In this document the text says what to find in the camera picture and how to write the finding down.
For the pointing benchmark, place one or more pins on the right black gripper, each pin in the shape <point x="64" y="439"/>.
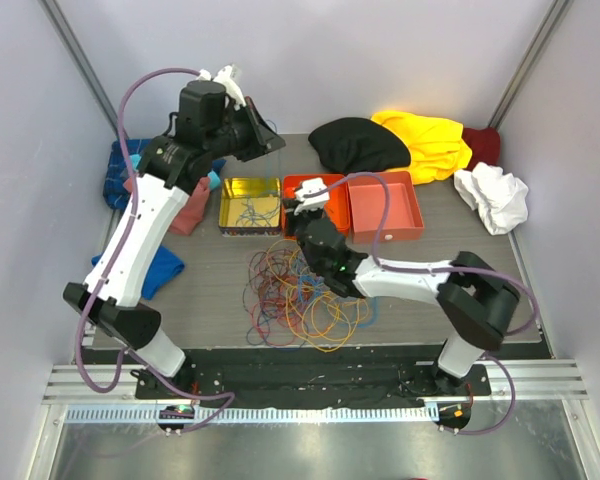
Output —
<point x="292" y="219"/>

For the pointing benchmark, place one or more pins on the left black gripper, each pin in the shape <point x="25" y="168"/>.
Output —
<point x="262" y="136"/>

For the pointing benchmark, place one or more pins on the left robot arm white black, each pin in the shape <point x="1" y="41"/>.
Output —
<point x="214" y="120"/>

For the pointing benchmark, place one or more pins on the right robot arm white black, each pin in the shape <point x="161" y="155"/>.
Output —
<point x="478" y="301"/>

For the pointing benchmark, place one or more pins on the orange square tray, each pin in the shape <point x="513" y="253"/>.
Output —
<point x="337" y="208"/>

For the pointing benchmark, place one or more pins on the gold tin box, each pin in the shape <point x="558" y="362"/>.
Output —
<point x="250" y="206"/>

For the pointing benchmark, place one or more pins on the salmon pink cloth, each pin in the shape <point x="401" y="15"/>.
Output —
<point x="192" y="210"/>

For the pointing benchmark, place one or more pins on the black cloth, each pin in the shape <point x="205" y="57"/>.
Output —
<point x="353" y="144"/>

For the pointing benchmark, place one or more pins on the cyan cloth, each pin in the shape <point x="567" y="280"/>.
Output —
<point x="135" y="160"/>

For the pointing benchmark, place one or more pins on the royal blue cloth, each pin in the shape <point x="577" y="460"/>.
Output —
<point x="144" y="281"/>

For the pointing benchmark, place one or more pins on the blue plaid cloth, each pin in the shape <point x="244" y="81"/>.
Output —
<point x="116" y="196"/>

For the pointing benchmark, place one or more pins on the yellow cloth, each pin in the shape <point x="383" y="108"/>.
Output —
<point x="437" y="149"/>

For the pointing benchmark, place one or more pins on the dark red cloth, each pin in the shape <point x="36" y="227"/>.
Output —
<point x="485" y="145"/>

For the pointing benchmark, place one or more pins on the white cloth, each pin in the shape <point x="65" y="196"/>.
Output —
<point x="499" y="198"/>

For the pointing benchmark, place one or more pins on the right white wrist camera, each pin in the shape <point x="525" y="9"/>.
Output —
<point x="311" y="195"/>

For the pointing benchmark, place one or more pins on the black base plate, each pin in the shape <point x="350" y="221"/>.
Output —
<point x="402" y="356"/>

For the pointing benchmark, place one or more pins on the white slotted cable duct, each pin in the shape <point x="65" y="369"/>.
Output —
<point x="167" y="414"/>

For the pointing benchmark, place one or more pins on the left aluminium frame post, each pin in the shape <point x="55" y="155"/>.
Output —
<point x="70" y="41"/>

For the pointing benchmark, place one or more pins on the aluminium frame post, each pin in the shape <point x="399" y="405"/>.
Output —
<point x="70" y="41"/>
<point x="557" y="11"/>

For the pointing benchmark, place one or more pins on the aluminium rail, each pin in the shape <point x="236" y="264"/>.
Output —
<point x="530" y="377"/>

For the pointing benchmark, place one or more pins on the right aluminium frame post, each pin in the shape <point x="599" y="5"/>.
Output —
<point x="557" y="11"/>

